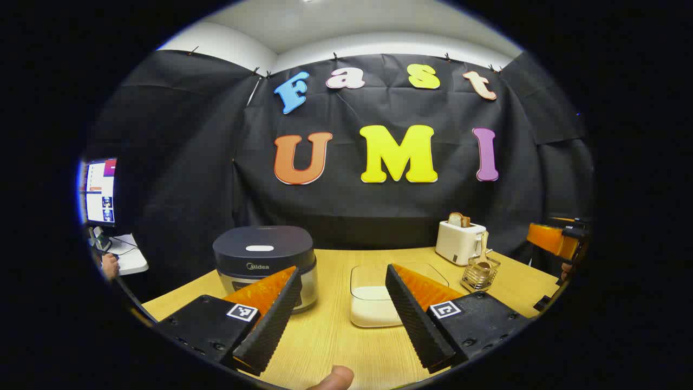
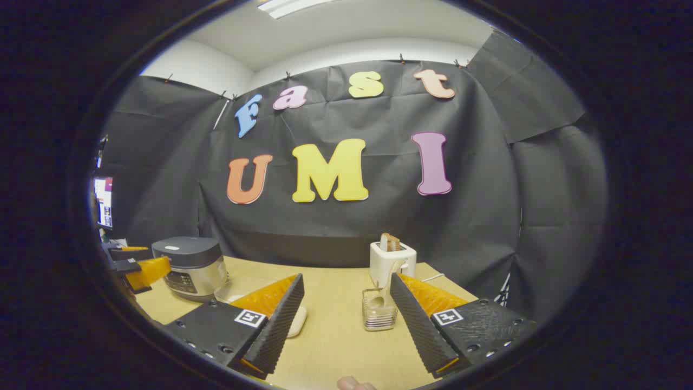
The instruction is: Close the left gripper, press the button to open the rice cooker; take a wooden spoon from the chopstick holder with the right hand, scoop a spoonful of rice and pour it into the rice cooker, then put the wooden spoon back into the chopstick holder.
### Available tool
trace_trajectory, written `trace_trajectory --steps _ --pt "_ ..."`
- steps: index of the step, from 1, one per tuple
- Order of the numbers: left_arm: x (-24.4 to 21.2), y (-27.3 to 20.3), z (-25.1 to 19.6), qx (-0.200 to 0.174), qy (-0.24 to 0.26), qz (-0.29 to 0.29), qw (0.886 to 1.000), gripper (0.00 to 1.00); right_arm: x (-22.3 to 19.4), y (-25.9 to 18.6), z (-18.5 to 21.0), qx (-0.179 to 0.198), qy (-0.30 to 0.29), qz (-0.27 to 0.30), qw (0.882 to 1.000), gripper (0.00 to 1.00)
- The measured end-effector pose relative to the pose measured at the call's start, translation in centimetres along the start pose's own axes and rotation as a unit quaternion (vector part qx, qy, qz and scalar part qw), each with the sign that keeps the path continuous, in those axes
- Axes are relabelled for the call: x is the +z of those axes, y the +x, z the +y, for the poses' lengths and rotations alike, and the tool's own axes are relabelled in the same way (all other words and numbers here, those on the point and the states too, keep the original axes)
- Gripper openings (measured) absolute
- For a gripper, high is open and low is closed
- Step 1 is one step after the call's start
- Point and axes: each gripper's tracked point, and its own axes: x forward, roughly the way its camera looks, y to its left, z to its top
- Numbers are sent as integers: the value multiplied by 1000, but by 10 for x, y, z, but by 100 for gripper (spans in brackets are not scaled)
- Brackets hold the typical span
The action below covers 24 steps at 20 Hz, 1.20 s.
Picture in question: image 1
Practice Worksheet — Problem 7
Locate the clear plastic rice container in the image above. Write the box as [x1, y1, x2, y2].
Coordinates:
[350, 264, 450, 328]

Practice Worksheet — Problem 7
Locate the small dark device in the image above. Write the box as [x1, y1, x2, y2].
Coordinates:
[89, 226, 113, 252]

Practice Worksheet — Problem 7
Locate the white toaster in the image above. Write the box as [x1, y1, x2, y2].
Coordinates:
[435, 219, 488, 267]

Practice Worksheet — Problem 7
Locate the dark grey rice cooker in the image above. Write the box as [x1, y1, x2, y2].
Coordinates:
[212, 226, 318, 314]

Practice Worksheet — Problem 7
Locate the wooden spoon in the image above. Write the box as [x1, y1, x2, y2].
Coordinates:
[474, 231, 494, 280]

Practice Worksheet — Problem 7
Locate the computer monitor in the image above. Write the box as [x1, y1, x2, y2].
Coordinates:
[80, 158, 117, 227]

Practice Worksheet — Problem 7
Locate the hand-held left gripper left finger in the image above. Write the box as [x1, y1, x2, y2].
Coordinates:
[156, 265, 303, 377]

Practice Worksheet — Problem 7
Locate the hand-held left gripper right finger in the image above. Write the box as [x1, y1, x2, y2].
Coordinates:
[385, 263, 530, 374]

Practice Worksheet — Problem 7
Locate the white side table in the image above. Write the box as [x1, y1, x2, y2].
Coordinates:
[106, 234, 149, 276]

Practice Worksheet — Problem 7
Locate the black backdrop cloth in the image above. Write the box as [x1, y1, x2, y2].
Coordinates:
[87, 49, 595, 304]

